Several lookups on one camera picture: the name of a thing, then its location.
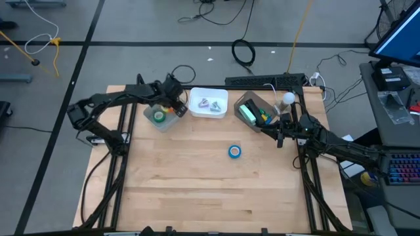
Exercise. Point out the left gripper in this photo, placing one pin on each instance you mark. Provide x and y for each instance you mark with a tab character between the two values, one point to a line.
180	105

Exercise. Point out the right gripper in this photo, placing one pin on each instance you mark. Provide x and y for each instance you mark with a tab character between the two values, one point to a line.
288	131

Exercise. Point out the small blue stapler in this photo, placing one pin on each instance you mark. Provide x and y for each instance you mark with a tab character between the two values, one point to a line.
268	120

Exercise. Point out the small yellow stapler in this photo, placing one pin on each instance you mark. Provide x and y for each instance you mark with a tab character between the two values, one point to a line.
264	117

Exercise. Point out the small green stapler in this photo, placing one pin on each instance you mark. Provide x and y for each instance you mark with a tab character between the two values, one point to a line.
262	112

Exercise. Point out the purple staple remover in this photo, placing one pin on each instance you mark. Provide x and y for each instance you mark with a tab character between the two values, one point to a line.
203	103

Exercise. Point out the green tape roll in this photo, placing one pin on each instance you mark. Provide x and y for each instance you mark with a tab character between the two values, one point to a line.
155	117

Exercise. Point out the black stapler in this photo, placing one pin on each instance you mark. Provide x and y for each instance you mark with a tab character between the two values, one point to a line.
254	109

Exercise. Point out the mint green stapler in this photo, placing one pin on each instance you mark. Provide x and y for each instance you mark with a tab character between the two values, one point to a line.
246	115

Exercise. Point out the grey-blue staple remover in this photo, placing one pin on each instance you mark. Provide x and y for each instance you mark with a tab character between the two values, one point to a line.
215	107

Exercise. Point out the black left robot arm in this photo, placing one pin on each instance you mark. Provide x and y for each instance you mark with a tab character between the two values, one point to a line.
108	96

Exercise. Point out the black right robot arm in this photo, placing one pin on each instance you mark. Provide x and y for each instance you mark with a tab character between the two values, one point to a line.
344	147

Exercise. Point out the blue tape roll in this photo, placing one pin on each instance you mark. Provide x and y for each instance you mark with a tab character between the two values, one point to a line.
229	151

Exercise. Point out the white plastic bin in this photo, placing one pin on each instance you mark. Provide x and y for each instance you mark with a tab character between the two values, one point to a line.
197	113

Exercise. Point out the light grey plastic bin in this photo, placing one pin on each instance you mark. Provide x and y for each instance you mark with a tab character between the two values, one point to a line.
154	126

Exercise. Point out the white globe lamp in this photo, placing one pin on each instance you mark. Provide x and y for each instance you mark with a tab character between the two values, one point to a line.
288	97

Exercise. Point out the dark translucent plastic bin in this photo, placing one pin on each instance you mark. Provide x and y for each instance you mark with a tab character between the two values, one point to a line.
241	98

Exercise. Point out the white power adapter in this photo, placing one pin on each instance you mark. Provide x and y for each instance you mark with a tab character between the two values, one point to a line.
315	76

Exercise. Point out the white paper sheet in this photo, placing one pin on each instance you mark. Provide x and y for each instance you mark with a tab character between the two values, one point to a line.
351	168

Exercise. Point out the grey desk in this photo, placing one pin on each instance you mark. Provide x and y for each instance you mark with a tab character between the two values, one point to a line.
370	114

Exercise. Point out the yellow and blue roll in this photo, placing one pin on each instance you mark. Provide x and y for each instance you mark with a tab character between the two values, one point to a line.
367	178

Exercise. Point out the clear plastic bag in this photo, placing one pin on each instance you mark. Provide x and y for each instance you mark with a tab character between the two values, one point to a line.
393	108

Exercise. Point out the black mini computer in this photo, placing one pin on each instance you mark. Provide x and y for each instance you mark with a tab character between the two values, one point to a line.
390	78

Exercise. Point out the backlit keyboard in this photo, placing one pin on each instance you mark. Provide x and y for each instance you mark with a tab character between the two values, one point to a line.
402	167

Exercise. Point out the black floor fan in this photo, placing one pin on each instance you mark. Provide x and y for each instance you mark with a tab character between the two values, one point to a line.
382	19

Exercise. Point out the black computer monitor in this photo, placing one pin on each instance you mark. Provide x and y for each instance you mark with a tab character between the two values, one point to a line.
400	39

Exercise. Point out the yellow pole with black tip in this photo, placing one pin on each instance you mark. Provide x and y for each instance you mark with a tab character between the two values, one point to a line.
16	45

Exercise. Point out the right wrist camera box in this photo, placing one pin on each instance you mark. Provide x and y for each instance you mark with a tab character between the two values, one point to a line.
286	118

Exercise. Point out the black curved corner bracket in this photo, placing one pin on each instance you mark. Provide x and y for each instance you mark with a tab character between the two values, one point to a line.
140	80

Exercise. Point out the black aluminium table frame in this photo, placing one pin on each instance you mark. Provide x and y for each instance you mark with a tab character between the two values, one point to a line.
123	164

